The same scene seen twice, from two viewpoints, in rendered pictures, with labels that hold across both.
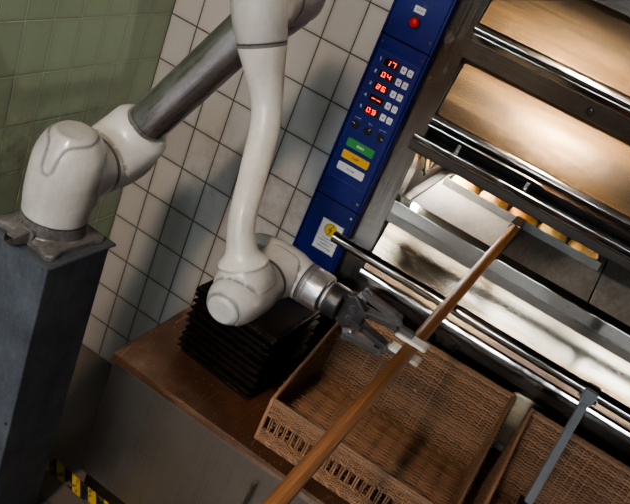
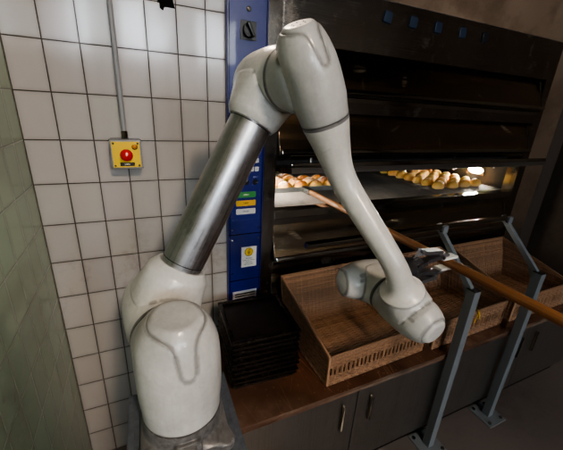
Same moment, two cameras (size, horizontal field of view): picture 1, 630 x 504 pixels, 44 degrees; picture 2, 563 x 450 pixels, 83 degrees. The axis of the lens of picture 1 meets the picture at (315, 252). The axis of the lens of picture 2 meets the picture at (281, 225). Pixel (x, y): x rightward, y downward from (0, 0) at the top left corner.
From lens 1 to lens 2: 1.38 m
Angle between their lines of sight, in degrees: 39
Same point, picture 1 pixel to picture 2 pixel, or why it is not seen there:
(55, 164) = (196, 362)
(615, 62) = (352, 78)
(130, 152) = (197, 295)
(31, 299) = not seen: outside the picture
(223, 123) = (134, 238)
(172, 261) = not seen: hidden behind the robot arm
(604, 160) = (361, 129)
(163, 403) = (267, 428)
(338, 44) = (197, 139)
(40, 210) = (198, 416)
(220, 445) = (315, 410)
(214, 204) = not seen: hidden behind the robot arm
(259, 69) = (346, 139)
